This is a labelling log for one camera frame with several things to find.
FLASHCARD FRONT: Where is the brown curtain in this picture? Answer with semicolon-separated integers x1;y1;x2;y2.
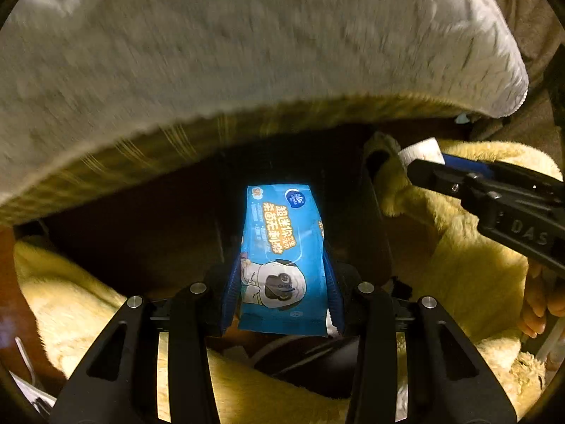
471;0;564;165

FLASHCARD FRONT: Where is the blue wet wipes pack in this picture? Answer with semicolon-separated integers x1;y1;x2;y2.
238;184;328;336

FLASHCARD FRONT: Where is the yellow fluffy towel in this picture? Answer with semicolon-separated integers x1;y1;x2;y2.
13;133;546;423

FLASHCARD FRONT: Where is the plaid mattress edge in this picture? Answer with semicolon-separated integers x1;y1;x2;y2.
1;94;470;227

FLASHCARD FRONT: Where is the grey fluffy blanket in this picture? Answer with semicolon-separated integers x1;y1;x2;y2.
1;0;529;201

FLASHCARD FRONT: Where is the person's right hand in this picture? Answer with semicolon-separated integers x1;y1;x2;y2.
517;258;565;339

